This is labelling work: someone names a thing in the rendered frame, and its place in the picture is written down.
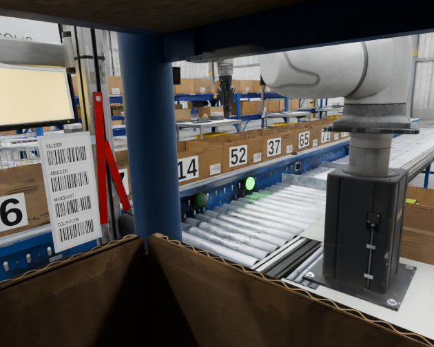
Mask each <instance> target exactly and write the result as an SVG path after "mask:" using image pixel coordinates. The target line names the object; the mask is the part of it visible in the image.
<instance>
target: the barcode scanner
mask: <svg viewBox="0 0 434 347"><path fill-rule="evenodd" d="M119 226H120V229H121V233H122V235H123V236H126V235H129V234H134V235H135V227H134V212H133V207H132V208H131V209H128V210H127V211H124V214H123V215H122V216H121V217H120V218H119Z"/></svg>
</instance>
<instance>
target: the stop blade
mask: <svg viewBox="0 0 434 347"><path fill-rule="evenodd" d="M282 183H283V184H288V185H295V186H299V187H307V188H311V189H319V190H323V191H326V188H327V180H326V179H321V178H312V177H307V176H298V175H293V174H288V173H282Z"/></svg>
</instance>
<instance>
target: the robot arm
mask: <svg viewBox="0 0 434 347"><path fill-rule="evenodd" d="M412 60H413V44H412V38H411V35H410V36H400V37H394V38H388V39H378V40H372V41H363V42H357V43H347V44H341V45H330V46H325V47H319V48H309V49H303V50H293V51H287V52H277V53H271V54H262V55H261V59H260V73H261V76H262V79H263V81H264V82H265V84H266V86H267V87H268V88H269V89H271V90H272V91H273V92H275V93H277V94H279V95H281V96H285V97H287V98H294V99H328V98H338V97H343V98H344V106H343V110H342V116H341V117H340V118H339V119H337V120H334V121H333V125H332V126H333V127H385V128H402V129H408V128H411V122H410V120H411V118H409V117H406V100H407V95H408V92H409V85H410V81H411V70H412ZM233 62H234V59H224V60H218V61H208V62H202V63H217V70H218V75H220V76H219V82H220V87H219V88H217V91H218V95H219V99H220V104H221V105H222V106H223V111H224V118H229V111H230V109H229V106H230V105H232V103H233V99H234V91H235V89H236V88H235V87H233V86H232V84H231V82H232V75H231V74H233V73H234V67H233V66H234V65H233Z"/></svg>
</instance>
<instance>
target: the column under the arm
mask: <svg viewBox="0 0 434 347"><path fill-rule="evenodd" d="M348 167H349V164H348V163H347V164H345V165H343V166H341V167H339V168H337V169H335V170H333V171H331V172H329V173H328V174H327V188H326V203H325V218H324V246H323V257H321V258H320V259H319V260H318V261H317V262H316V263H315V264H314V265H313V266H312V267H311V268H310V269H309V270H308V271H307V272H306V273H305V274H304V275H303V276H302V278H303V279H304V280H307V281H310V282H313V283H315V284H319V285H321V286H325V287H327V288H330V289H333V290H335V291H339V292H341V293H344V294H347V295H350V296H353V297H356V298H358V299H362V300H364V301H367V302H370V303H372V304H376V305H378V306H382V307H385V308H387V309H390V310H392V311H396V312H398V310H399V308H400V306H401V303H402V301H403V299H404V296H405V295H406V292H407V290H408V288H409V285H410V283H411V281H412V279H413V276H414V275H415V272H416V270H417V267H415V266H411V265H410V264H403V263H400V250H401V243H402V231H403V224H404V211H405V205H406V192H407V185H408V179H409V171H408V169H400V168H392V167H389V174H388V175H382V176H374V175H364V174H359V173H353V172H350V171H349V170H348Z"/></svg>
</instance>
